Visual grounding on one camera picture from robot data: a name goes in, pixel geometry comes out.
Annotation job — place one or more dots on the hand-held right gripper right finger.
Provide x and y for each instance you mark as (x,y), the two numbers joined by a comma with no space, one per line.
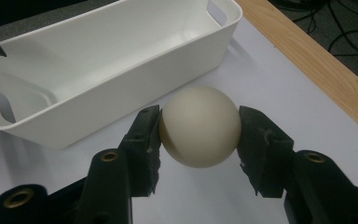
(264,152)

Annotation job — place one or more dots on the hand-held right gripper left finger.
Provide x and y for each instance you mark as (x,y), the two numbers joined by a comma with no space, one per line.
(143,149)

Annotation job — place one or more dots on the white ball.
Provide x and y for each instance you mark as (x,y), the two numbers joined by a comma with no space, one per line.
(200,127)

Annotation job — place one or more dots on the white plastic bin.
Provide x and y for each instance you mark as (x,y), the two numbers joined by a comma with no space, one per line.
(105,62)

